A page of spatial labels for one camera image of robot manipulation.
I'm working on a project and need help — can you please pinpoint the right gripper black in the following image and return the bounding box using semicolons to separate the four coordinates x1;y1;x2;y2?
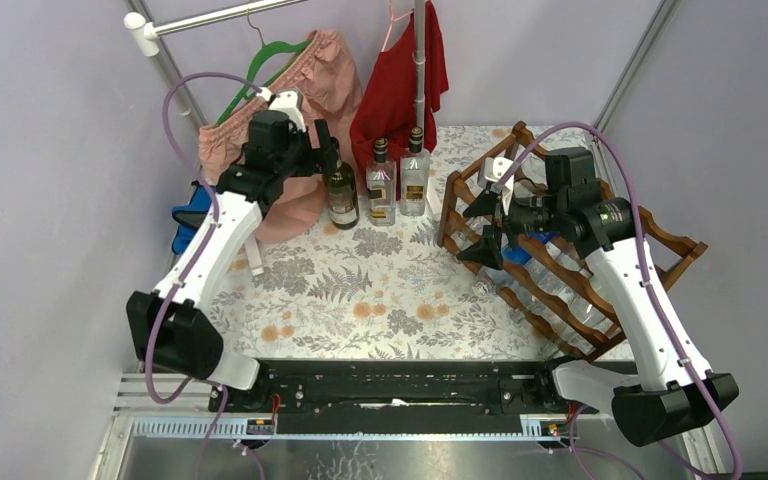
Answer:
456;186;566;270

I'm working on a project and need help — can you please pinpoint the small clear glass bottle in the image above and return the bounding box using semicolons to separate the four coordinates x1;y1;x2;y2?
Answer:
450;217;490;251

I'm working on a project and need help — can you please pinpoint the dark green wine bottle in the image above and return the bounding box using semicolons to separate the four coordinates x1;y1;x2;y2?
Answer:
323;159;359;230

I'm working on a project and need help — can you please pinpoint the clear glass flask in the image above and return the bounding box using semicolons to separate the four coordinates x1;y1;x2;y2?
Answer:
514;157;548;198

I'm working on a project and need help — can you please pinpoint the small clear bottle bluish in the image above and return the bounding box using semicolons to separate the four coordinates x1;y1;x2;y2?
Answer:
514;261;612;358

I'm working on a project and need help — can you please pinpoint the clear glass wine bottle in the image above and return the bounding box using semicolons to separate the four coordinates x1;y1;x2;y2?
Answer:
552;237;614;311

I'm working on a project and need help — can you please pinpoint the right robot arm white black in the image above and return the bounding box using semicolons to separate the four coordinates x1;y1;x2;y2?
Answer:
457;147;739;447

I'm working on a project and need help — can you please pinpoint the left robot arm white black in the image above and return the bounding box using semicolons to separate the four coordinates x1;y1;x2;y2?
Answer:
126;110;339;411

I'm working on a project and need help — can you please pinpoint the clear square liquor bottle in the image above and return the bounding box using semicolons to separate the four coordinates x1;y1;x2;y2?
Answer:
366;137;397;227

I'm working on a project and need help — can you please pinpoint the white fabric strip by rack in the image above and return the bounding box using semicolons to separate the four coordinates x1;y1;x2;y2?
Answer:
426;176;442;221

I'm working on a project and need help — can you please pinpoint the clear bottle black gold cap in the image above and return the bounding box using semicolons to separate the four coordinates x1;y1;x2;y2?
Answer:
400;126;430;217

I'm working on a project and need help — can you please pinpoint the wooden wine rack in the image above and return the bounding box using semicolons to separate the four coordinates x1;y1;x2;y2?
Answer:
437;121;708;361

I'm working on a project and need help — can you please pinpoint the red garment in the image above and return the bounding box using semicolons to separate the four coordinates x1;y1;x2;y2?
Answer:
350;1;449;192

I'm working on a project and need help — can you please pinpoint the pink skirt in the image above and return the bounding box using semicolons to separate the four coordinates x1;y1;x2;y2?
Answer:
199;30;363;244

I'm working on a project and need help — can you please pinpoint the floral table mat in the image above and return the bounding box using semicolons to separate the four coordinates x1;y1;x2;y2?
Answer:
152;124;630;362

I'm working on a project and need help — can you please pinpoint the pink clothes hanger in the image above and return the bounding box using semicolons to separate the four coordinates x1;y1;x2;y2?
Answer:
380;0;415;53

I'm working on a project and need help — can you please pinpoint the vertical metal pole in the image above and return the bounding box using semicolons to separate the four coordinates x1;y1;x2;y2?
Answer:
413;0;426;130

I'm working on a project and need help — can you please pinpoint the blue black bag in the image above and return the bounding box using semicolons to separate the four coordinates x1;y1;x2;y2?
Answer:
171;181;211;255

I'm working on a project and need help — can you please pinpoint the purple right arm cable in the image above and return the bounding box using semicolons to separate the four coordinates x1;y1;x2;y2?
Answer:
499;121;744;480

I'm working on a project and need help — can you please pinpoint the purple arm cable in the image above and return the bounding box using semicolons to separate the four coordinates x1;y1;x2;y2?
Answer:
143;71;266;480
499;121;744;480

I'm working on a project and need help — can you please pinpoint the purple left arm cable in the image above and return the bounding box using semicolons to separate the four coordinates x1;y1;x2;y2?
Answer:
143;71;266;480

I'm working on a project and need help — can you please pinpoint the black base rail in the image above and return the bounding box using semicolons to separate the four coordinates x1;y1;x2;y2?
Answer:
198;360;576;436

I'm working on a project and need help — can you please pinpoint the metal clothes rail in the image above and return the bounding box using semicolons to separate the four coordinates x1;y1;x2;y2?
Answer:
115;1;333;107

